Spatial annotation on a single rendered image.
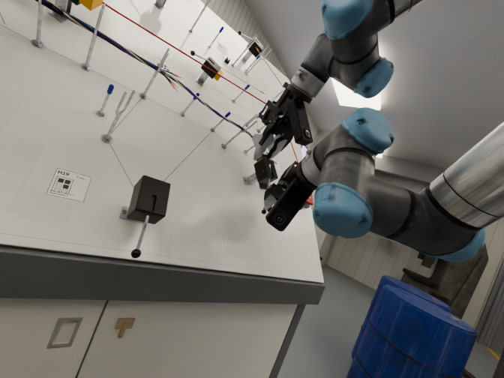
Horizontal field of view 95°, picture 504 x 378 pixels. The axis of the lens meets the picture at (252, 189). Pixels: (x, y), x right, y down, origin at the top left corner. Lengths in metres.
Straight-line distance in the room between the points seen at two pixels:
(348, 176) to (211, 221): 0.34
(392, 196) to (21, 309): 0.57
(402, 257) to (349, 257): 1.11
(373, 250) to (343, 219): 6.11
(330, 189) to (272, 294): 0.41
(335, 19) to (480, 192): 0.30
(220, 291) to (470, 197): 0.45
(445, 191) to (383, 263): 6.08
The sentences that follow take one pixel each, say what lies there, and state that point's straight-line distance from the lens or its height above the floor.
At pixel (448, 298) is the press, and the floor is 0.60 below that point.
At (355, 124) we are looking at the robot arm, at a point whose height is 1.20.
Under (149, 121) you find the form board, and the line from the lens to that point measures 0.61.
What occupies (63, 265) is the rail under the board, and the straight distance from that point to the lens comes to 0.45.
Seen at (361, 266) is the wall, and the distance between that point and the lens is 6.45.
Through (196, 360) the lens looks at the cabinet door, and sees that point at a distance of 0.71.
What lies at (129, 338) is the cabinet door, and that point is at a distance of 0.60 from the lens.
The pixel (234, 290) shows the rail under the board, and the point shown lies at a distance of 0.58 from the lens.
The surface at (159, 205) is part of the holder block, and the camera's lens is 0.39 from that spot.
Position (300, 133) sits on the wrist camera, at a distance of 0.57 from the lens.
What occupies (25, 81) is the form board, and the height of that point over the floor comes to 1.09.
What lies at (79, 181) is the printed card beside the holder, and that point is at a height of 0.96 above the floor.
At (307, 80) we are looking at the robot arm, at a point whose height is 1.34.
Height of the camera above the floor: 1.06
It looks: level
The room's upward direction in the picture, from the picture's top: 22 degrees clockwise
